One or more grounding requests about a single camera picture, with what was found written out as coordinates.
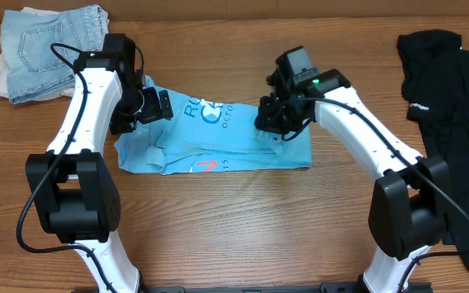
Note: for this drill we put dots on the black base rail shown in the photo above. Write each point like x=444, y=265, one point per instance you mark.
x=251, y=289

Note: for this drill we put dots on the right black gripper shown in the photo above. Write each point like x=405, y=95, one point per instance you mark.
x=270, y=118

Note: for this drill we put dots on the black garment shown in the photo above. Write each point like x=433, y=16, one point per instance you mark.
x=436, y=87

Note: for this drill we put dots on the folded white garment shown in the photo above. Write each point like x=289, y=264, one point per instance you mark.
x=4, y=68

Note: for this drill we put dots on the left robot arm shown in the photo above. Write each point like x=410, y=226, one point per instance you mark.
x=75, y=204

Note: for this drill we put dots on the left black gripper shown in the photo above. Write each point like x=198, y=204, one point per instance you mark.
x=153, y=106

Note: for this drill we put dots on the light blue printed t-shirt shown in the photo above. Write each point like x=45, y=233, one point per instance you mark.
x=205, y=137

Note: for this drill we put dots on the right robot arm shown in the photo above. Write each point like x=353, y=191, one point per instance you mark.
x=406, y=217

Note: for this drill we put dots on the folded light blue jeans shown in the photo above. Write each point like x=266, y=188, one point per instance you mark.
x=37, y=48

